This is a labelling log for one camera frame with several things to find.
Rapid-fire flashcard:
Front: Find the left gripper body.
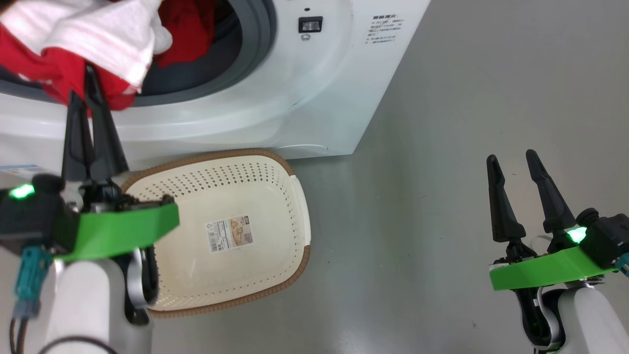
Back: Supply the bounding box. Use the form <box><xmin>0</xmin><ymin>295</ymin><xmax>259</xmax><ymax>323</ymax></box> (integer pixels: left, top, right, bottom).
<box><xmin>74</xmin><ymin>179</ymin><xmax>175</xmax><ymax>213</ymax></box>

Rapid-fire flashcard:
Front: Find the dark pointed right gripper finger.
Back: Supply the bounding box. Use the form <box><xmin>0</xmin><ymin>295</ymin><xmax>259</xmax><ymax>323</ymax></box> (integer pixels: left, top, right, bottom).
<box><xmin>486</xmin><ymin>154</ymin><xmax>527</xmax><ymax>243</ymax></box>
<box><xmin>526</xmin><ymin>148</ymin><xmax>576</xmax><ymax>235</ymax></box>

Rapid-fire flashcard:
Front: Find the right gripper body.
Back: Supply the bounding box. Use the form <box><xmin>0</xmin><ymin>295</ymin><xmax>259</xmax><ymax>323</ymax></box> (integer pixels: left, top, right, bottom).
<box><xmin>491</xmin><ymin>231</ymin><xmax>571</xmax><ymax>266</ymax></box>

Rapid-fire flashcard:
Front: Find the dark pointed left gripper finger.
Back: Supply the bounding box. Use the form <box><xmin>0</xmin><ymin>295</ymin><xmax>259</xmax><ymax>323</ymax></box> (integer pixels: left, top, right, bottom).
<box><xmin>61</xmin><ymin>90</ymin><xmax>94</xmax><ymax>182</ymax></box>
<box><xmin>85</xmin><ymin>64</ymin><xmax>130</xmax><ymax>180</ymax></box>

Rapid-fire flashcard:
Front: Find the red jersey garment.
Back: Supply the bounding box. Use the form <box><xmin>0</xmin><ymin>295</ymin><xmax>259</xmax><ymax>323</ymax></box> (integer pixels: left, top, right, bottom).
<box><xmin>0</xmin><ymin>0</ymin><xmax>217</xmax><ymax>112</ymax></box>

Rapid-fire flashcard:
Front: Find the basket product label sticker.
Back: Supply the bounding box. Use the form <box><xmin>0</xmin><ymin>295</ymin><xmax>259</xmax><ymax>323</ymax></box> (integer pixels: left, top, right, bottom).
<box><xmin>205</xmin><ymin>215</ymin><xmax>255</xmax><ymax>253</ymax></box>

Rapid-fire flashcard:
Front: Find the cream perforated laundry basket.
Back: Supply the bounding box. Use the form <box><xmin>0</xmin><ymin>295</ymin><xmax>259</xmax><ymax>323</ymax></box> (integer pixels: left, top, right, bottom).
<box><xmin>120</xmin><ymin>148</ymin><xmax>312</xmax><ymax>318</ymax></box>

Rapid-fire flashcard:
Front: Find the white front-load washing machine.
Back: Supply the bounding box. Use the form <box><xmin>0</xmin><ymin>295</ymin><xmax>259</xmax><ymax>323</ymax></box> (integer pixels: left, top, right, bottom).
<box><xmin>0</xmin><ymin>0</ymin><xmax>432</xmax><ymax>171</ymax></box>

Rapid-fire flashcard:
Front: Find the blue energy label sticker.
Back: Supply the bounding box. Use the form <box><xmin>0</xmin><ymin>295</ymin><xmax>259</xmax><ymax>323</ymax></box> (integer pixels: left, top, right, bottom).
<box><xmin>0</xmin><ymin>164</ymin><xmax>48</xmax><ymax>178</ymax></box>

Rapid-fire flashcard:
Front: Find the green right camera bracket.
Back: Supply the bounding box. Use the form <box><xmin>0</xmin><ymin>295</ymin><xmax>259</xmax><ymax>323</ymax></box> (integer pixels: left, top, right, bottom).
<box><xmin>489</xmin><ymin>246</ymin><xmax>618</xmax><ymax>291</ymax></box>

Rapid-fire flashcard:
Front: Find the green camera bracket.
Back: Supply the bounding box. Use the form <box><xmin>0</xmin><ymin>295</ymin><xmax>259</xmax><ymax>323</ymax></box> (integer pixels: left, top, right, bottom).
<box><xmin>53</xmin><ymin>202</ymin><xmax>180</xmax><ymax>262</ymax></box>
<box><xmin>489</xmin><ymin>246</ymin><xmax>618</xmax><ymax>291</ymax></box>

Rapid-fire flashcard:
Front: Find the green left camera bracket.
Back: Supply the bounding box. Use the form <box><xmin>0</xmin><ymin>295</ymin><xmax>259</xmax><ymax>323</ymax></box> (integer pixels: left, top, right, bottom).
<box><xmin>53</xmin><ymin>202</ymin><xmax>180</xmax><ymax>262</ymax></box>

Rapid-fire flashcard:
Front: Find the teal left camera cable plug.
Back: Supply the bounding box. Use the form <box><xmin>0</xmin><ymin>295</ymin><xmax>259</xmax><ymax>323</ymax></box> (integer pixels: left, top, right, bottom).
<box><xmin>9</xmin><ymin>246</ymin><xmax>53</xmax><ymax>354</ymax></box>

